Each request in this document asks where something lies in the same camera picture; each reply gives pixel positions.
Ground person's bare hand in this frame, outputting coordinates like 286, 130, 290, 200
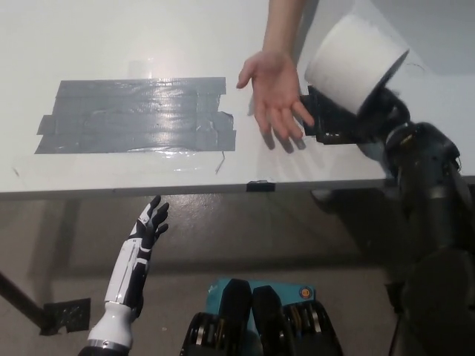
236, 50, 316, 154

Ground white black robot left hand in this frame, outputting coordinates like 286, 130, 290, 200
104, 195, 171, 312

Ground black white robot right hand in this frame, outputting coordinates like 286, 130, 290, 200
356, 83, 413, 145

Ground white toilet paper roll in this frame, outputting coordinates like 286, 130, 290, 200
304, 13, 410, 116

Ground black tape square spot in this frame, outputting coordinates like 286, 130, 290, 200
300, 85, 363, 145

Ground black teal robot body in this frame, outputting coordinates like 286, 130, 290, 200
180, 278, 344, 356

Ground black floor tape patch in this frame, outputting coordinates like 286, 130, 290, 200
39, 298, 92, 337

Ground small black tape piece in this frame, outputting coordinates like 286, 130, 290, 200
246, 180, 275, 193

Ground black diagonal table leg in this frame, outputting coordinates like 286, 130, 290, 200
0, 270, 48, 329

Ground clear tape strip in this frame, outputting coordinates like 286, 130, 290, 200
14, 148, 223, 177

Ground grey duct tape patch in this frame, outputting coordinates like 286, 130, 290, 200
36, 76, 238, 155

